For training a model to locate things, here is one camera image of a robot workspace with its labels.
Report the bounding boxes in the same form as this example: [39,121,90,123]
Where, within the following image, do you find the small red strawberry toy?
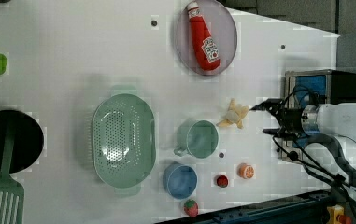
[216,175,229,188]

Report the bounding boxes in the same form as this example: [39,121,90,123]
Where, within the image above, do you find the blue cup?
[163,162,198,200]

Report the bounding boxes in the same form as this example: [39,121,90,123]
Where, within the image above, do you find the green slotted spatula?
[0,122,24,224]

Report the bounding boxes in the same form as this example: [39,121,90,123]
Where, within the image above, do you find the orange slice toy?
[238,163,255,179]

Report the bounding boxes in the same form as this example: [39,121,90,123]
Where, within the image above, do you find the red strawberry green leaves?
[183,199,198,217]

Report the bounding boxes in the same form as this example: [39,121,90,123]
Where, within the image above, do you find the red plush ketchup bottle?
[186,1,221,71]

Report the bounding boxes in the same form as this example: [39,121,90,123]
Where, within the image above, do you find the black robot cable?
[271,87,356,224]

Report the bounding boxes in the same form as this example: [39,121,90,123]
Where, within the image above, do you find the green colander basket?
[92,90,156,197]

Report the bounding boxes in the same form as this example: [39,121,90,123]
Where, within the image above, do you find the yellow emergency stop button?
[327,205,352,224]

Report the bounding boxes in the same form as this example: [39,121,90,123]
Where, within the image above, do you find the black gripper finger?
[263,128,286,136]
[250,98,283,113]

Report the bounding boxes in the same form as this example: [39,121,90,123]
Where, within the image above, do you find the silver toaster oven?
[283,70,356,165]

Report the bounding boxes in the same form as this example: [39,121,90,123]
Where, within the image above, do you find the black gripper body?
[275,99,304,138]

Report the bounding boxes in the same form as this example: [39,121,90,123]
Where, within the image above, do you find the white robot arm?
[252,98,356,189]

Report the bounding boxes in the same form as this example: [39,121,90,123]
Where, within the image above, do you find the black frying pan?
[0,110,44,174]

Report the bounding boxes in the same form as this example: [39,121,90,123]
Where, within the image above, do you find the yellow plush peeled banana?
[217,99,249,129]

